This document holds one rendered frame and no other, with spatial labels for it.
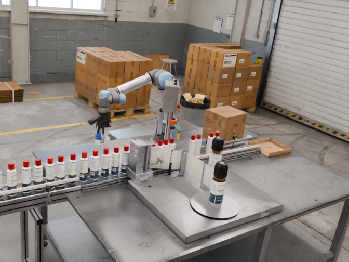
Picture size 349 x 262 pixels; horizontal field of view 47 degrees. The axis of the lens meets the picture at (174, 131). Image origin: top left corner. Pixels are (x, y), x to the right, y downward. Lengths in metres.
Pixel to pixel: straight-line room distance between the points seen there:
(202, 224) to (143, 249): 0.39
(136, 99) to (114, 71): 0.67
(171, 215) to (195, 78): 4.86
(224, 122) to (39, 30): 5.26
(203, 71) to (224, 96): 0.55
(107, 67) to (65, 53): 2.24
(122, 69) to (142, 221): 4.13
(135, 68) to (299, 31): 2.97
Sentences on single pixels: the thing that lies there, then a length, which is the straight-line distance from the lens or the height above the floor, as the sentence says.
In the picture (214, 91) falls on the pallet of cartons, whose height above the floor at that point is 0.49.
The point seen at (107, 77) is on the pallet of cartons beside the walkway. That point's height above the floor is 0.65.
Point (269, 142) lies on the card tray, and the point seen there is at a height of 0.83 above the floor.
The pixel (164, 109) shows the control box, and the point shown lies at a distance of 2.80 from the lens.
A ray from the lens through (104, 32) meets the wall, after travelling 8.57.
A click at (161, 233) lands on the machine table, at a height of 0.83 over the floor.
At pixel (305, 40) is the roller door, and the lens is 7.38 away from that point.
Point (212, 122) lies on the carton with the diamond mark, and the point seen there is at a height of 1.03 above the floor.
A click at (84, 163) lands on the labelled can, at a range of 2.58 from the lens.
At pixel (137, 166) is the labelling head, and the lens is 2.62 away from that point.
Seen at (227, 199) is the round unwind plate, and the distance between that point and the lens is 2.61.
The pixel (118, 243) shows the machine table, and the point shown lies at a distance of 2.21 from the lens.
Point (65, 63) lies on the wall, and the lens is 8.33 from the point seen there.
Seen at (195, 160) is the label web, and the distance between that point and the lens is 2.71.
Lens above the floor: 2.17
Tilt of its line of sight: 21 degrees down
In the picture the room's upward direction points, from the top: 7 degrees clockwise
